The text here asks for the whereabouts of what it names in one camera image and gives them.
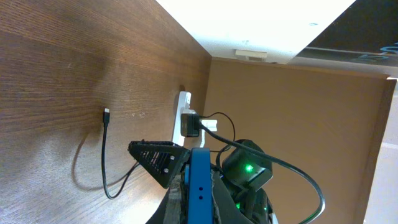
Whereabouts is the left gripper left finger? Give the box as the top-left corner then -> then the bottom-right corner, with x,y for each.
128,140 -> 190,189

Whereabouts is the white wall trunking box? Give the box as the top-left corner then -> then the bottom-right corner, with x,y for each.
235,50 -> 267,62

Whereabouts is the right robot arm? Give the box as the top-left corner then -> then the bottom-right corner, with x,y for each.
221,148 -> 274,223

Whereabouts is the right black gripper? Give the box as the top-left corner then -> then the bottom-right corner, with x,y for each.
222,147 -> 273,191

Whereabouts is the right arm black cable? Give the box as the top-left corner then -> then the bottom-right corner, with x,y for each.
198,111 -> 326,224

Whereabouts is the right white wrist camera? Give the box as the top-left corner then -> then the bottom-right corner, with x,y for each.
180,113 -> 200,138

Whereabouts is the blue screen Galaxy smartphone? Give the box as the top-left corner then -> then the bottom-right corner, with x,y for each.
184,147 -> 213,224

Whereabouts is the black USB charging cable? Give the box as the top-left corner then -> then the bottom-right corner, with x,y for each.
101,108 -> 141,200

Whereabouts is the white charger plug adapter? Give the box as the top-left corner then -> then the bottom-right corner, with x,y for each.
200,119 -> 218,132

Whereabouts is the white power strip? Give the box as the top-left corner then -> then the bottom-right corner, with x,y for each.
171,90 -> 206,148

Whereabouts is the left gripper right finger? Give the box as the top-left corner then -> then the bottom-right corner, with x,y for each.
213,179 -> 252,224

